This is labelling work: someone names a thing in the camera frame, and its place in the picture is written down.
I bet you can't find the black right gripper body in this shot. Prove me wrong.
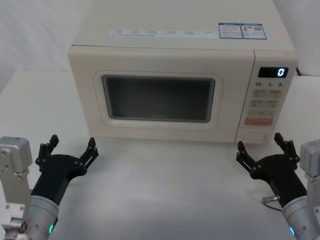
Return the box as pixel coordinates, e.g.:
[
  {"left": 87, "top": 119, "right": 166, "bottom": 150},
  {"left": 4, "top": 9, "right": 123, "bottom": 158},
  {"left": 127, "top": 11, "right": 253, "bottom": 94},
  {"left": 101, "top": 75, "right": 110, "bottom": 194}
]
[{"left": 249, "top": 153, "right": 308, "bottom": 209}]

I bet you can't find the white table cloth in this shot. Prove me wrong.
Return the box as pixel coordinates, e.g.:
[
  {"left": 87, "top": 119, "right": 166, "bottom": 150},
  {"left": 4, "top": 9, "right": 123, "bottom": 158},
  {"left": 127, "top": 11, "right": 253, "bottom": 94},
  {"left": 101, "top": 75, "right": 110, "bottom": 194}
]
[{"left": 0, "top": 70, "right": 320, "bottom": 240}]

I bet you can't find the thin cable with silver plug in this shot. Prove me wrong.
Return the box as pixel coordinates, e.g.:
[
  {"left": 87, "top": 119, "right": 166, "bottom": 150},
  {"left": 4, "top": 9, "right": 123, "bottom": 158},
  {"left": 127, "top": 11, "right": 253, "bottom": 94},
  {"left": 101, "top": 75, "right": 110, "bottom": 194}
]
[{"left": 261, "top": 195, "right": 285, "bottom": 211}]

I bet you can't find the oven control panel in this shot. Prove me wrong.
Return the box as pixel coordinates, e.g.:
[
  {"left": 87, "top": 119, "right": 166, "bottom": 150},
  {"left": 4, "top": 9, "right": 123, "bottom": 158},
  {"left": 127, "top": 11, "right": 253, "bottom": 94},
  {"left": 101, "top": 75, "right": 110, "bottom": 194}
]
[{"left": 236, "top": 49, "right": 298, "bottom": 145}]

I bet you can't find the cream microwave oven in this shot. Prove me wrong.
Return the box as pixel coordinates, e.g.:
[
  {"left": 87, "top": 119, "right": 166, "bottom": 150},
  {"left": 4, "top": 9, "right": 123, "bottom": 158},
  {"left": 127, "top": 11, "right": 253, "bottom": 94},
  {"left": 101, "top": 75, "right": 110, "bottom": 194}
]
[{"left": 67, "top": 20, "right": 299, "bottom": 145}]

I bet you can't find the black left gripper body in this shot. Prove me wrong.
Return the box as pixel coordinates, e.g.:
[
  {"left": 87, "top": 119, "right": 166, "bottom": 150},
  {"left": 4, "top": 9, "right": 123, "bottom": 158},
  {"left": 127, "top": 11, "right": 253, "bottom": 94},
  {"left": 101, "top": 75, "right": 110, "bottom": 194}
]
[{"left": 30, "top": 154, "right": 88, "bottom": 206}]

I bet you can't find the white curtain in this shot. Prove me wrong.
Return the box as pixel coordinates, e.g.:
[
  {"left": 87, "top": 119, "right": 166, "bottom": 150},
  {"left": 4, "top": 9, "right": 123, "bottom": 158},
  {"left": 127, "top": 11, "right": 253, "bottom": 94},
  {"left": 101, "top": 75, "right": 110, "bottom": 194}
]
[{"left": 0, "top": 0, "right": 320, "bottom": 76}]

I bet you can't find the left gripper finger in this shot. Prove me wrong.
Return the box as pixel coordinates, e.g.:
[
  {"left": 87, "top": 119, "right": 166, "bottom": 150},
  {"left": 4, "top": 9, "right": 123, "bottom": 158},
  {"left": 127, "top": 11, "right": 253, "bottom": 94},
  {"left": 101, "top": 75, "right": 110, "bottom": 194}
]
[
  {"left": 74, "top": 136, "right": 100, "bottom": 176},
  {"left": 34, "top": 134, "right": 60, "bottom": 166}
]

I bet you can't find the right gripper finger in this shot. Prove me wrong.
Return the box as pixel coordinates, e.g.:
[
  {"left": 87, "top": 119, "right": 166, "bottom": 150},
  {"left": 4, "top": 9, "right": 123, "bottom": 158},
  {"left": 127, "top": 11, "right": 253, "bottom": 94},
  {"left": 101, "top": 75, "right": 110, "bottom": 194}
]
[
  {"left": 236, "top": 140, "right": 261, "bottom": 175},
  {"left": 273, "top": 132, "right": 300, "bottom": 171}
]

